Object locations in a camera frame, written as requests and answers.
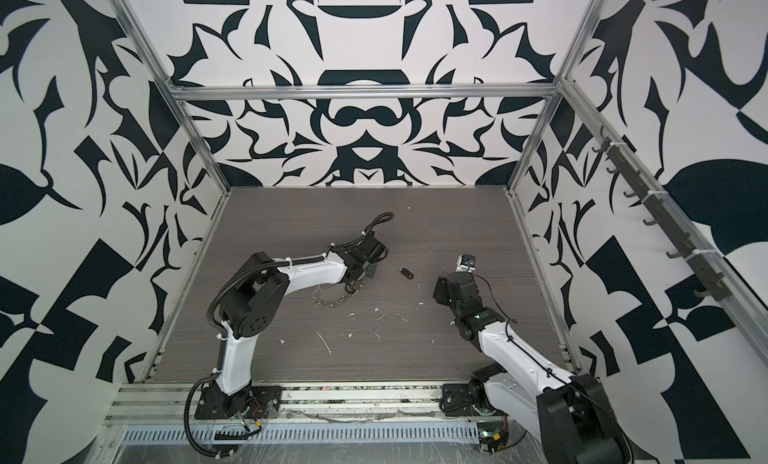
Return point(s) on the left aluminium frame post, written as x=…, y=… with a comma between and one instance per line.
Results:
x=164, y=132

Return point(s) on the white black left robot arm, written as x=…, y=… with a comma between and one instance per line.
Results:
x=245, y=306

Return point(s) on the small black key fob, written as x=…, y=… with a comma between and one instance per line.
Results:
x=407, y=274

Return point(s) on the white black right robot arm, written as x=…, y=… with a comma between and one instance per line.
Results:
x=568, y=414

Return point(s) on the aluminium frame crossbar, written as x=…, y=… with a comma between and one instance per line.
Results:
x=204, y=93

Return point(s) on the white slotted cable duct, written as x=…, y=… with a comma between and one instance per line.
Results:
x=314, y=433

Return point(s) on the grey wall hook rack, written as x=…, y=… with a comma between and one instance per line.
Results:
x=659, y=205

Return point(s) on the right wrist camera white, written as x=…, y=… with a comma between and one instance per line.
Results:
x=466, y=263

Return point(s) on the aluminium frame corner post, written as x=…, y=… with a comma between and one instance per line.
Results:
x=584, y=32

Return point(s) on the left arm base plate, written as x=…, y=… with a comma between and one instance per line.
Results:
x=251, y=402

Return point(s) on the small electronics board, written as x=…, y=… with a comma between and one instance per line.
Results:
x=492, y=439

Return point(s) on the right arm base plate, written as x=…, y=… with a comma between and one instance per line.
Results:
x=465, y=400

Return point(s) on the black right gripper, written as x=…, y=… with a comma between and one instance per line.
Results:
x=443, y=288

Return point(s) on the aluminium rail base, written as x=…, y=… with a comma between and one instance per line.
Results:
x=313, y=402

